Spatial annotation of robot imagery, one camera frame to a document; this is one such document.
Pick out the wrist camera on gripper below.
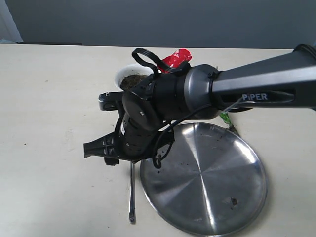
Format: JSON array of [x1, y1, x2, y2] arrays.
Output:
[[98, 91, 124, 111]]

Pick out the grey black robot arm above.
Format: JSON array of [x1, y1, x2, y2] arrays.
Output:
[[83, 44, 316, 168]]

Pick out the round steel plate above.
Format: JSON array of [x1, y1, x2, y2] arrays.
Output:
[[140, 122, 268, 237]]

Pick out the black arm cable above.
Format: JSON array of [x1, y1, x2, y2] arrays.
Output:
[[132, 48, 247, 170]]

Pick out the red artificial flower plant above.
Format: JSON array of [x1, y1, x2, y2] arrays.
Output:
[[154, 48, 238, 134]]

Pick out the steel spork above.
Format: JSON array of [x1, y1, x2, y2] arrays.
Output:
[[129, 162, 136, 225]]

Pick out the dark soil in pot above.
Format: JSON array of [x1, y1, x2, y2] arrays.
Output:
[[119, 74, 147, 91]]

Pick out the white plastic flower pot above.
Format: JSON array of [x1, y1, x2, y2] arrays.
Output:
[[114, 64, 153, 91]]

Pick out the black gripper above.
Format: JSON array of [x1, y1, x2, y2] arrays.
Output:
[[83, 114, 175, 166]]

